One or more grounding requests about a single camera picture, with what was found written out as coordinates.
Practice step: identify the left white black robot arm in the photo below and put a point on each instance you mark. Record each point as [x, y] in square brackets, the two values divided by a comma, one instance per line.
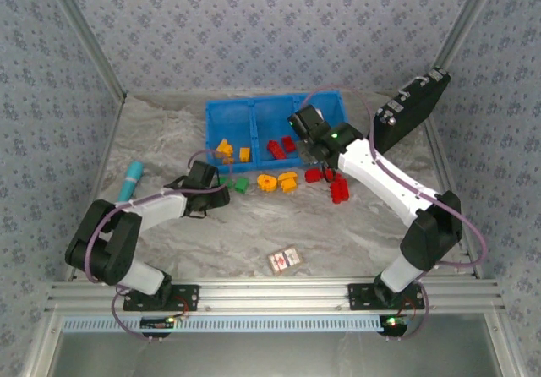
[160, 208]

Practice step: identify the small black controller board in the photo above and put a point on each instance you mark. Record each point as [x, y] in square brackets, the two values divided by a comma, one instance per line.
[393, 323]
[154, 323]

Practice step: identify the teal plastic cylinder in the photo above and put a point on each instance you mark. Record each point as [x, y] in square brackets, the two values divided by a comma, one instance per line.
[133, 178]

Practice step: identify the aluminium cross rail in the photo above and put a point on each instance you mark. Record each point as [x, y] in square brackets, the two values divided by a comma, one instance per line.
[274, 296]

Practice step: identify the small printed card box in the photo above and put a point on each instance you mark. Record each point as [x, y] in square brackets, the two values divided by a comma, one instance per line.
[285, 260]

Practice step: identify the aluminium corner post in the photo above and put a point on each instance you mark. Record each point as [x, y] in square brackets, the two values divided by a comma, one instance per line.
[471, 13]
[84, 34]

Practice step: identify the green lego brick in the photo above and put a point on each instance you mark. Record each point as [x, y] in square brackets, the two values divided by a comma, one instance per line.
[224, 181]
[241, 184]

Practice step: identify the black hard case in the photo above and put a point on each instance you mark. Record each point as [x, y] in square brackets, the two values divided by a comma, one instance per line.
[414, 106]

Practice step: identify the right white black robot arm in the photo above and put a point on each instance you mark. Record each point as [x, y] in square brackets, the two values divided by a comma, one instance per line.
[380, 178]

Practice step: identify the aluminium side rail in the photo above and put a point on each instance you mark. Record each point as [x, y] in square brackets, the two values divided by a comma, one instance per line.
[441, 170]
[98, 182]

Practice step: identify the grey metal panel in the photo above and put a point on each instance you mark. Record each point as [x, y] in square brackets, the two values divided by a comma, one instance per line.
[274, 356]

